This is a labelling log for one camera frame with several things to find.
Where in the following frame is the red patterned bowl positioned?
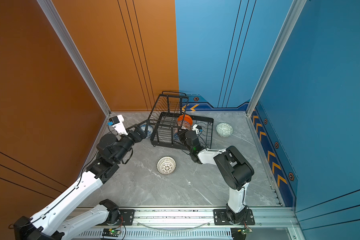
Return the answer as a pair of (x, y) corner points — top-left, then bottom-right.
(176, 122), (192, 133)

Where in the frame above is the blue white floral bowl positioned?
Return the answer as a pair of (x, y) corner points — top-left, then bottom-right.
(140, 124), (154, 138)

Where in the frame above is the orange plastic bowl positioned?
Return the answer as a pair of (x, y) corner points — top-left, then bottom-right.
(177, 114), (193, 125)

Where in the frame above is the black wire dish rack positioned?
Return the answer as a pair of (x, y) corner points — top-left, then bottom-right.
(145, 91), (214, 150)

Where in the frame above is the white red lattice bowl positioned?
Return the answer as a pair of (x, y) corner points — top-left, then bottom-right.
(157, 157), (176, 175)

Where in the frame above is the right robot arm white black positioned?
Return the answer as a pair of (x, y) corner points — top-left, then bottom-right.
(178, 129), (255, 226)

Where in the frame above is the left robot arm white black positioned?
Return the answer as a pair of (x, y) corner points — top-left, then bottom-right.
(12, 122), (148, 240)

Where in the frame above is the green white patterned bowl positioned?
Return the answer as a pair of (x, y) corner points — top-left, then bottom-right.
(216, 123), (234, 138)

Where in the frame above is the left green circuit board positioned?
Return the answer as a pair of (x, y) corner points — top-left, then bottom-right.
(102, 228), (123, 240)

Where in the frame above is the right circuit board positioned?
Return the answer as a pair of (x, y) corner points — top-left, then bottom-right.
(231, 227), (253, 240)

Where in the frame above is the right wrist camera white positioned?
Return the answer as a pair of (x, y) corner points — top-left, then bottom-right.
(192, 124), (203, 136)

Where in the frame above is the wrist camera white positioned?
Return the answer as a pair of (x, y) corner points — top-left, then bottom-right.
(192, 124), (203, 136)
(108, 115), (128, 136)

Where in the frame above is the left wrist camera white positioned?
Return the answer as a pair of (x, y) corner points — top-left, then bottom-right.
(108, 115), (128, 136)

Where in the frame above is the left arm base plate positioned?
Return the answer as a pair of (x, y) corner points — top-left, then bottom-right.
(98, 209), (135, 227)

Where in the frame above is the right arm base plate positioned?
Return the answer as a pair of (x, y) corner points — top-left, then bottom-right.
(214, 208), (256, 226)

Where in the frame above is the aluminium front rail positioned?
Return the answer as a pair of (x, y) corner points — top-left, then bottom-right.
(67, 207), (305, 240)

